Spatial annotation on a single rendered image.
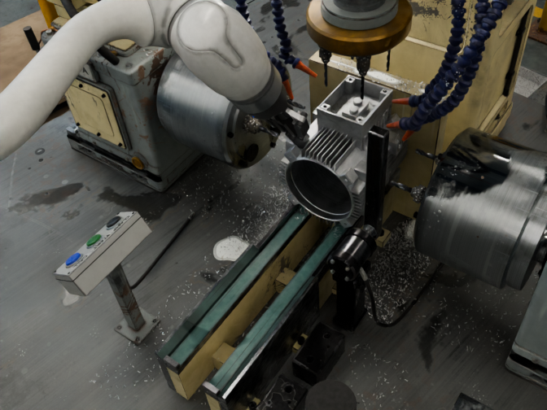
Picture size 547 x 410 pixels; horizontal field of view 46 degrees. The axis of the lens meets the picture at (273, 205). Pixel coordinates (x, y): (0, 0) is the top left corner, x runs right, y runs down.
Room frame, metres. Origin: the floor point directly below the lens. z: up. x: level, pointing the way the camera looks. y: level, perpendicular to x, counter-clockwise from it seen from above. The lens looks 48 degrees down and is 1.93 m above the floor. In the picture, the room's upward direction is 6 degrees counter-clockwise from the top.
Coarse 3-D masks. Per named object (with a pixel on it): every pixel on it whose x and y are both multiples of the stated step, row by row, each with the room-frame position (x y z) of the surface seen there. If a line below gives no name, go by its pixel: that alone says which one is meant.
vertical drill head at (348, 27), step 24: (336, 0) 0.94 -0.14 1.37; (360, 0) 0.92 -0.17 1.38; (384, 0) 0.94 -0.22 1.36; (312, 24) 0.94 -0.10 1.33; (336, 24) 0.92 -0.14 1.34; (360, 24) 0.90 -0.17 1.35; (384, 24) 0.91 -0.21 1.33; (408, 24) 0.91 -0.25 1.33; (336, 48) 0.89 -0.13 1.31; (360, 48) 0.87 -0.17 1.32; (384, 48) 0.88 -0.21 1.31; (360, 72) 0.90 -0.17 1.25
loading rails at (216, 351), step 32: (288, 224) 0.86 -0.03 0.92; (320, 224) 0.91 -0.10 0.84; (256, 256) 0.78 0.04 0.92; (288, 256) 0.82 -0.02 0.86; (320, 256) 0.77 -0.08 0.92; (224, 288) 0.71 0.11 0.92; (256, 288) 0.73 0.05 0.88; (288, 288) 0.70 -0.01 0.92; (320, 288) 0.72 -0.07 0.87; (192, 320) 0.65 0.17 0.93; (224, 320) 0.65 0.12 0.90; (288, 320) 0.63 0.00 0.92; (160, 352) 0.58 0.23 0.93; (192, 352) 0.58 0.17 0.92; (224, 352) 0.62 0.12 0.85; (256, 352) 0.56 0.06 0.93; (288, 352) 0.62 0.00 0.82; (192, 384) 0.57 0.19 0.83; (224, 384) 0.52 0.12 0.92; (256, 384) 0.54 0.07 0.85
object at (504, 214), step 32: (448, 160) 0.76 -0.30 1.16; (480, 160) 0.74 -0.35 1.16; (512, 160) 0.73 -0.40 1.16; (544, 160) 0.73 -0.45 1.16; (416, 192) 0.77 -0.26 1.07; (448, 192) 0.71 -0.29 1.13; (480, 192) 0.69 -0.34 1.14; (512, 192) 0.67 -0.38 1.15; (544, 192) 0.67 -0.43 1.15; (416, 224) 0.70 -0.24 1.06; (448, 224) 0.67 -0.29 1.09; (480, 224) 0.65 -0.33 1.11; (512, 224) 0.63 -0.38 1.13; (544, 224) 0.62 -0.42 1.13; (448, 256) 0.66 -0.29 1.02; (480, 256) 0.62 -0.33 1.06; (512, 256) 0.60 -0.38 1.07; (544, 256) 0.62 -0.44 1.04
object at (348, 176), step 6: (396, 114) 0.97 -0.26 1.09; (390, 120) 0.95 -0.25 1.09; (396, 120) 0.95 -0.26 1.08; (288, 150) 0.90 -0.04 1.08; (294, 150) 0.89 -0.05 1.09; (300, 150) 0.90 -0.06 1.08; (288, 156) 0.89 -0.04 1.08; (294, 156) 0.89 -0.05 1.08; (348, 168) 0.83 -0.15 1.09; (342, 174) 0.82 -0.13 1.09; (348, 174) 0.82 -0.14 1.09; (354, 174) 0.82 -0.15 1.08; (342, 180) 0.82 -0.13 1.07; (348, 180) 0.81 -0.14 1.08; (354, 180) 0.81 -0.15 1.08; (294, 198) 0.89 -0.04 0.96; (294, 204) 0.89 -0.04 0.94; (342, 222) 0.82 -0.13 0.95; (348, 222) 0.81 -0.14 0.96; (354, 222) 0.81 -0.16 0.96
